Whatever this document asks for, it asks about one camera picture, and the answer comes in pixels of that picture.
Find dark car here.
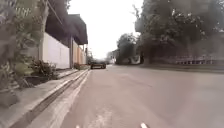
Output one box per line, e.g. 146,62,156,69
90,59,107,70

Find tree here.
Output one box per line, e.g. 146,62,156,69
116,32,138,65

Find grey asphalt road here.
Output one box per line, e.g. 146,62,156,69
59,64,224,128

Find pale concrete kerb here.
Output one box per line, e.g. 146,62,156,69
9,69,92,128

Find bush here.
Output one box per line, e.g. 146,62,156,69
29,59,58,81

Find trees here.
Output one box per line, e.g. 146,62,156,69
133,0,224,64

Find roadside verge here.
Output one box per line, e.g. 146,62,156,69
139,63,224,74

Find fence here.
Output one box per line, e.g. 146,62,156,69
149,54,224,67

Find concrete pavement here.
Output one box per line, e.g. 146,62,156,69
0,68,89,128

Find leafy climbing plant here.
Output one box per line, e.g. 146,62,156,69
0,0,49,108

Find building with white wall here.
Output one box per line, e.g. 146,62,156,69
38,0,89,70

